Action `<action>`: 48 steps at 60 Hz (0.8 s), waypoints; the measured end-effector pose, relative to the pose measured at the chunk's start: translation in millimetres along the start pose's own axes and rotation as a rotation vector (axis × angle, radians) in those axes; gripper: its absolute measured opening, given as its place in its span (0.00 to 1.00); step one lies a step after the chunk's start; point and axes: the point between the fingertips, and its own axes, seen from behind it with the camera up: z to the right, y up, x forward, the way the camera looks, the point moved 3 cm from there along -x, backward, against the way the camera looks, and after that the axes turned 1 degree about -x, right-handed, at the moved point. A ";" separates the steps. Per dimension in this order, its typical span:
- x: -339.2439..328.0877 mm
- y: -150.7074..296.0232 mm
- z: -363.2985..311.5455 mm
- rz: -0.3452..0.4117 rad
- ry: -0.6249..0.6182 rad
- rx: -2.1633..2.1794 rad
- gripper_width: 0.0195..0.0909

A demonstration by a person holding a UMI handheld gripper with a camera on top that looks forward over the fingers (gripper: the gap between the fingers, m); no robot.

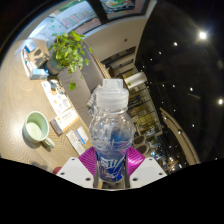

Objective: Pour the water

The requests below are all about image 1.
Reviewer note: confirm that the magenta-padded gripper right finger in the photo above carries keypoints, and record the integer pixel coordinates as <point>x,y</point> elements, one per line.
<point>146,171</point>

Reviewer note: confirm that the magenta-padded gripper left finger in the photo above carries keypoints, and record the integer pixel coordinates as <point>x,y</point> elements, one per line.
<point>75,171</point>

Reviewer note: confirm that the clear bottle with blue label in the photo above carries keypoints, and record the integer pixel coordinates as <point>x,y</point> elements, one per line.
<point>111,133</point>

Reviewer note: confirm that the group of dining chairs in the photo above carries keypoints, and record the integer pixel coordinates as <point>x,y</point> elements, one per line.
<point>140,143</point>

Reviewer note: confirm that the white box with orange print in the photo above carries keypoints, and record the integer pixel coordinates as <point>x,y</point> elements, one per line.
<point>65,120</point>

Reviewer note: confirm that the pale green mug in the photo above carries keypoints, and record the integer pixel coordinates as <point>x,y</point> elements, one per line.
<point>35,130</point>

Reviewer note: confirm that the white printed booklet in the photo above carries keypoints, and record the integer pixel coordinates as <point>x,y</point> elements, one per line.
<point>56,96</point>

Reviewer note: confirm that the blue tissue pack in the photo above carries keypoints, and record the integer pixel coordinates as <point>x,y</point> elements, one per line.
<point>38,73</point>

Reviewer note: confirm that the green potted plant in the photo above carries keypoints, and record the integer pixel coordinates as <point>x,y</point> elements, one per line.
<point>68,51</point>

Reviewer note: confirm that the small blue and white box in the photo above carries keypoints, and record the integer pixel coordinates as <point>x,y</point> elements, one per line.
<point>30,48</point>

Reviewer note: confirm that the ceiling lights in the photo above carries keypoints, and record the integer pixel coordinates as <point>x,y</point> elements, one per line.
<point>202,35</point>

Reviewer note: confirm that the decorated window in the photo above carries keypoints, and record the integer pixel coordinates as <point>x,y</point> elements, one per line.
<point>80,15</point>

